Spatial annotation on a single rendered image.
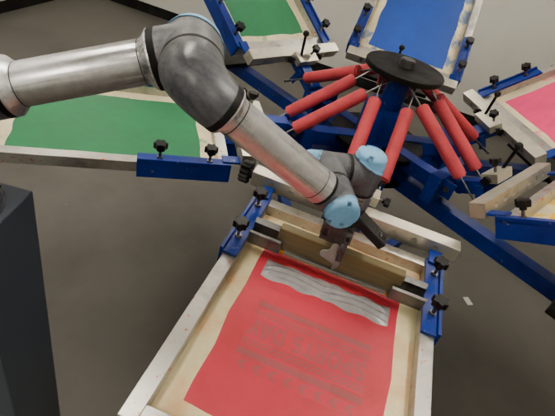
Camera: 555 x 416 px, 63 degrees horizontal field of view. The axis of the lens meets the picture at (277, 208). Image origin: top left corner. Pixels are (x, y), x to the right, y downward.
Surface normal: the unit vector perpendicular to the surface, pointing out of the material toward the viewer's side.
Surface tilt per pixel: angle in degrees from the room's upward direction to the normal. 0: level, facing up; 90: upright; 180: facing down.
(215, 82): 47
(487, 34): 90
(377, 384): 0
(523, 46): 90
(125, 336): 0
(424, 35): 32
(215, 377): 0
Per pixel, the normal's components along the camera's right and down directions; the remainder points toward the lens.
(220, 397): 0.22, -0.77
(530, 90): -0.32, -0.67
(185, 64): -0.11, -0.08
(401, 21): 0.03, -0.37
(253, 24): 0.54, -0.34
